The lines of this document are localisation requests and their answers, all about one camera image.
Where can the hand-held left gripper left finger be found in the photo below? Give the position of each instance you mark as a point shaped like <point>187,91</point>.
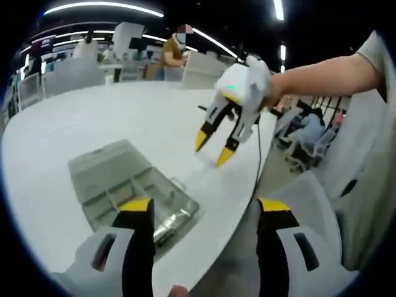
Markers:
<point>139,247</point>

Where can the person's left hand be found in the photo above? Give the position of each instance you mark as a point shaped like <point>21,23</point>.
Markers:
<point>179,292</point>

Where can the black pen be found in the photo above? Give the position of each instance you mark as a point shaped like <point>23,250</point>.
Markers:
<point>202,107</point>

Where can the white board panel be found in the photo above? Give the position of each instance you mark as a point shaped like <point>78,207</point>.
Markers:
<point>201,68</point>

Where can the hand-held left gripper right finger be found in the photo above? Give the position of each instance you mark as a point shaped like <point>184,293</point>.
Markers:
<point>272,247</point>

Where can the grey transparent guide fixture box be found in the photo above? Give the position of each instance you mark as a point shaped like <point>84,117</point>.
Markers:
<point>102,167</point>

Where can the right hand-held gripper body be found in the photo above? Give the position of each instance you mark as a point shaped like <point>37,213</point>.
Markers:
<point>244,83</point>

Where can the grey partition screen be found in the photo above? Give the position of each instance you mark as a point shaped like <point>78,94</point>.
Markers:
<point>74,79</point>

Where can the ceiling light strip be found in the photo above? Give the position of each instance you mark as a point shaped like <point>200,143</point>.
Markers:
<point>102,9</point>
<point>279,9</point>

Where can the red display screen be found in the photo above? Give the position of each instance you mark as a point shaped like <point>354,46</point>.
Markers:
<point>43,42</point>

